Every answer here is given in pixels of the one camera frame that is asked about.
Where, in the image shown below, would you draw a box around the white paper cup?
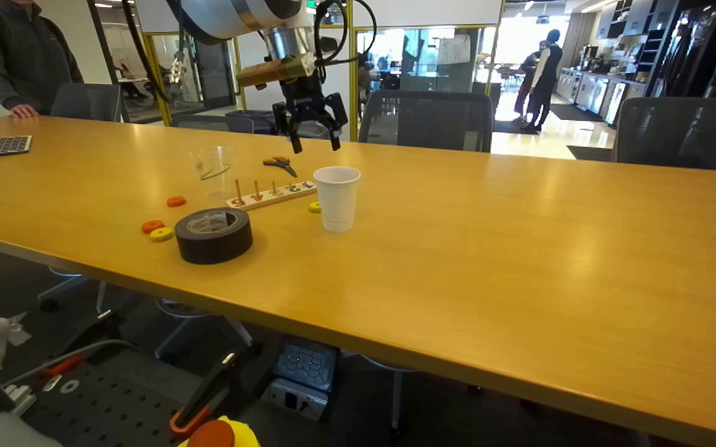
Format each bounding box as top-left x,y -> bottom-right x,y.
313,165 -> 361,232

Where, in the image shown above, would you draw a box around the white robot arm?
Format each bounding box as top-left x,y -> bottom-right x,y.
166,0 -> 349,150

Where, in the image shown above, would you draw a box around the clear plastic cup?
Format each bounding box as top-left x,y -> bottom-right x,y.
192,145 -> 231,200

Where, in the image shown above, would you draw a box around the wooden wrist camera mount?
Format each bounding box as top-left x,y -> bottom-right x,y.
236,56 -> 315,86

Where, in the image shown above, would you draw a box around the wooden number peg board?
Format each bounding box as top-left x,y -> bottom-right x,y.
228,180 -> 315,209

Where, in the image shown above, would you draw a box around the dark chair far right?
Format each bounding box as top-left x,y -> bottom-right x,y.
613,97 -> 716,168

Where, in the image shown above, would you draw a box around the orange disc beside yellow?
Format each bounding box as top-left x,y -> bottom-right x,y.
140,217 -> 163,232

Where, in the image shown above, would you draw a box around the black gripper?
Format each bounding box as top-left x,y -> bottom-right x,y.
273,76 -> 349,153

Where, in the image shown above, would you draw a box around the black duct tape roll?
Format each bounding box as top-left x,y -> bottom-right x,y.
175,209 -> 254,262

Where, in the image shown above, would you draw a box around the person standing in background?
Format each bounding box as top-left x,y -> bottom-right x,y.
518,29 -> 562,132

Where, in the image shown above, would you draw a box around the orange handled scissors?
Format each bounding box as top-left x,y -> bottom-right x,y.
260,155 -> 299,178

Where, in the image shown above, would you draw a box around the yellow red emergency stop button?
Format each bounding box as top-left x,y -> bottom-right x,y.
178,417 -> 260,447

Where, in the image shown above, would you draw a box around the person in grey jacket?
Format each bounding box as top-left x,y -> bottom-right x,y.
0,0 -> 85,118

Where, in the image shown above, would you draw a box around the grey box under table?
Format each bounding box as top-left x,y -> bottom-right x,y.
260,339 -> 339,421

